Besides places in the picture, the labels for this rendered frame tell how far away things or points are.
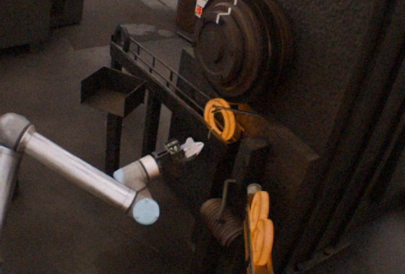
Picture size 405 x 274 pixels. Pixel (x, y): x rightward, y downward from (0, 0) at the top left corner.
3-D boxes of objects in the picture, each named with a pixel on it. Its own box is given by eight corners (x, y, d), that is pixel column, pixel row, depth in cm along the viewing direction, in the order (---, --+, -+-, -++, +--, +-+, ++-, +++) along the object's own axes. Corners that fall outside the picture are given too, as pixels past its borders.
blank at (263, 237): (270, 210, 141) (261, 209, 141) (275, 241, 127) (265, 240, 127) (259, 243, 148) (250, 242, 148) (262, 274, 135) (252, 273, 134)
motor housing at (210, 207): (203, 264, 213) (224, 191, 183) (226, 296, 198) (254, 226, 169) (181, 273, 206) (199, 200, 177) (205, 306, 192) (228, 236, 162)
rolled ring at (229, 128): (232, 114, 178) (239, 113, 179) (207, 92, 190) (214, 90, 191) (223, 149, 188) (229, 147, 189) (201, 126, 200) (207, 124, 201)
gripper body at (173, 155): (185, 148, 162) (157, 162, 158) (188, 163, 168) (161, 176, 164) (176, 136, 167) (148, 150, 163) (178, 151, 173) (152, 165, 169)
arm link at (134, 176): (120, 196, 163) (109, 173, 163) (148, 182, 167) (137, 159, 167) (123, 197, 154) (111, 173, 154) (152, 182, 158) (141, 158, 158)
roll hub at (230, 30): (197, 61, 183) (208, 1, 167) (235, 95, 165) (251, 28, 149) (186, 63, 180) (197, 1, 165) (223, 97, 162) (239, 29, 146)
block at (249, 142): (246, 176, 191) (260, 133, 178) (257, 187, 186) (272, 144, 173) (228, 182, 185) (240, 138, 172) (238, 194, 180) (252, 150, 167)
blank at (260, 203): (266, 183, 155) (257, 182, 155) (270, 210, 141) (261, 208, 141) (256, 215, 162) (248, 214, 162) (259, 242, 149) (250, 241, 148)
